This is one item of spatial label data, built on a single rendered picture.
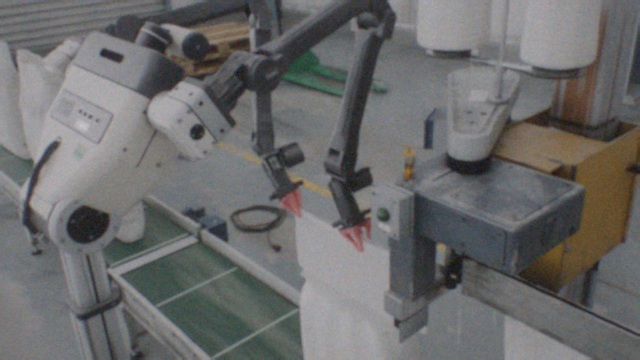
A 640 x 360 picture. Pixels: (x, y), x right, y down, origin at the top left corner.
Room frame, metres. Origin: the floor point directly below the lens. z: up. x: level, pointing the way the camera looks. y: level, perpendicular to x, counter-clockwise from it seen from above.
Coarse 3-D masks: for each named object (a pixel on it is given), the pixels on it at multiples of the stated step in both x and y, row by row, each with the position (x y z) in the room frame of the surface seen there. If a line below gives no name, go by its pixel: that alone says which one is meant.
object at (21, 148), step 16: (0, 48) 3.66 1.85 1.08; (0, 64) 3.66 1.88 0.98; (0, 80) 3.67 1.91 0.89; (16, 80) 3.70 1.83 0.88; (0, 96) 3.67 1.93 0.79; (16, 96) 3.70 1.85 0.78; (0, 112) 3.67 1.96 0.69; (16, 112) 3.68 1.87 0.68; (0, 128) 3.79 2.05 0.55; (16, 128) 3.67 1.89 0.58; (16, 144) 3.66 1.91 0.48
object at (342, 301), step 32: (320, 224) 1.54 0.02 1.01; (320, 256) 1.54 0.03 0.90; (352, 256) 1.44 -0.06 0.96; (384, 256) 1.36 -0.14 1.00; (320, 288) 1.50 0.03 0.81; (352, 288) 1.44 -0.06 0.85; (384, 288) 1.36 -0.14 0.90; (320, 320) 1.45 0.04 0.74; (352, 320) 1.36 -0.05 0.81; (384, 320) 1.34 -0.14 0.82; (320, 352) 1.45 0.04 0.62; (352, 352) 1.34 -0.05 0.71; (384, 352) 1.28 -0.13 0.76; (416, 352) 1.32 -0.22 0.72
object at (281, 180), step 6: (270, 174) 1.67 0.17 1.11; (276, 174) 1.67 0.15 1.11; (282, 174) 1.67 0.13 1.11; (270, 180) 1.67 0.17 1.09; (276, 180) 1.66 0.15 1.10; (282, 180) 1.65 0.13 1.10; (288, 180) 1.66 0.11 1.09; (300, 180) 1.67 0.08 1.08; (276, 186) 1.65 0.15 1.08; (282, 186) 1.63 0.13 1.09; (294, 186) 1.65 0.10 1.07; (276, 192) 1.61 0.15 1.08; (270, 198) 1.64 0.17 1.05; (276, 198) 1.65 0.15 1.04
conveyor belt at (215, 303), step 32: (192, 256) 2.41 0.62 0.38; (160, 288) 2.17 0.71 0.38; (192, 288) 2.16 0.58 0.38; (224, 288) 2.15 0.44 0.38; (256, 288) 2.14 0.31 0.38; (192, 320) 1.95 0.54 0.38; (224, 320) 1.94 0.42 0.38; (256, 320) 1.93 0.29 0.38; (288, 320) 1.92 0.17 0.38; (224, 352) 1.76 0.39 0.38; (256, 352) 1.75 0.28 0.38; (288, 352) 1.74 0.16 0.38
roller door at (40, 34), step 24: (0, 0) 7.63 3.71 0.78; (24, 0) 7.80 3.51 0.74; (48, 0) 7.96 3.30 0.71; (72, 0) 8.16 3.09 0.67; (96, 0) 8.36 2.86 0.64; (120, 0) 8.56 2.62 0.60; (144, 0) 8.78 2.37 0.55; (168, 0) 8.96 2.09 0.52; (0, 24) 7.58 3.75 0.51; (24, 24) 7.75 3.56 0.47; (48, 24) 7.93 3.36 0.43; (72, 24) 8.12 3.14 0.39; (96, 24) 8.31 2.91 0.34; (24, 48) 7.70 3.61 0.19; (48, 48) 7.86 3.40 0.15
